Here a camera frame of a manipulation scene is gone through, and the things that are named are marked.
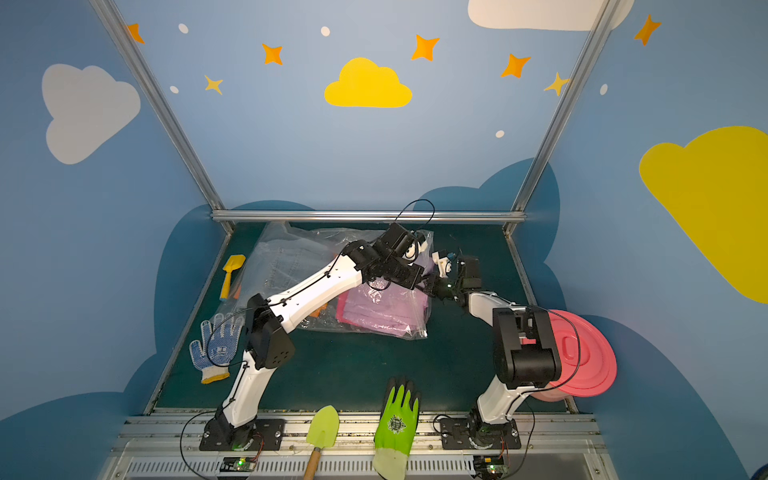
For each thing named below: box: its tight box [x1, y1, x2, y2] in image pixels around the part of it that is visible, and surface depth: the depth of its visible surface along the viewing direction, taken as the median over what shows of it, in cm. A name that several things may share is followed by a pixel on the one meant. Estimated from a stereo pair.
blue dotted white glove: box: [189, 312, 245, 385], surface depth 90 cm
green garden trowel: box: [304, 405, 340, 480], surface depth 77 cm
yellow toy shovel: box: [219, 254, 247, 300], surface depth 106 cm
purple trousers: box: [343, 256, 435, 337], surface depth 88 cm
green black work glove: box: [372, 377, 421, 480], surface depth 76 cm
